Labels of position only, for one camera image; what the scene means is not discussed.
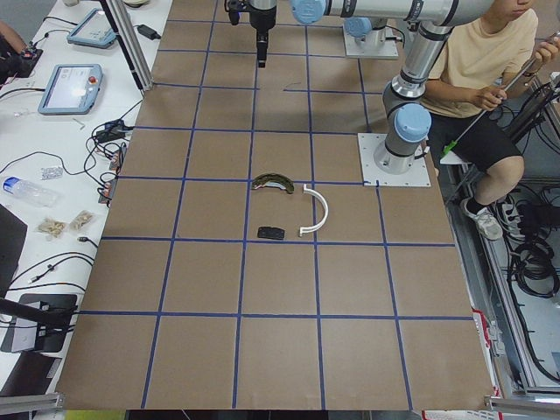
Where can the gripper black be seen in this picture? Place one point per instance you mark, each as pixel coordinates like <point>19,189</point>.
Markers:
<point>261,23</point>

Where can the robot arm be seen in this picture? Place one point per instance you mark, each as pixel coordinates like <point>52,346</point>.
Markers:
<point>361,28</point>
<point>435,19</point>

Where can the black power adapter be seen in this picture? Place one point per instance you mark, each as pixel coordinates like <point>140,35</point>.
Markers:
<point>148,32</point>

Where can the dark brake shoe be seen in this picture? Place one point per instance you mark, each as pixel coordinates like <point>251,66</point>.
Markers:
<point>275,180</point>

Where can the white curved plastic part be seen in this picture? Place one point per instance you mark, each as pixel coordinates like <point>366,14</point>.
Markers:
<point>320,213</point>

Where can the far teach pendant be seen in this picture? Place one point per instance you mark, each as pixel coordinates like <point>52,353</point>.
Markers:
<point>93,30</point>

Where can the teach pendant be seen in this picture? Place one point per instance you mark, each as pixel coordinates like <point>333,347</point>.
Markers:
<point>93,30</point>
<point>71,90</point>

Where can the black brake pad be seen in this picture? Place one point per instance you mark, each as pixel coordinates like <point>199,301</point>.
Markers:
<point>271,233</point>

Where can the near teach pendant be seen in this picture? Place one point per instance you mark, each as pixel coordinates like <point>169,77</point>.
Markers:
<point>71,90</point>

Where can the seated person beige shirt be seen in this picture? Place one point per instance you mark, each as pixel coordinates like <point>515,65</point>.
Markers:
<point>483,63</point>

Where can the plastic water bottle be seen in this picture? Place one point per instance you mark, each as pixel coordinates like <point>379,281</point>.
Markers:
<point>29,192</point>

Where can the black laptop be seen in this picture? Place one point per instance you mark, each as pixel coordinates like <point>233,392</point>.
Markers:
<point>12,235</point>

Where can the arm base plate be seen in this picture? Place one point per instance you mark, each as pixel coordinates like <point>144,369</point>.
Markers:
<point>380,168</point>
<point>377,45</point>

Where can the aluminium frame post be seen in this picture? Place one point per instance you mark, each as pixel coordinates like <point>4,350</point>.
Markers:
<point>120,22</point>

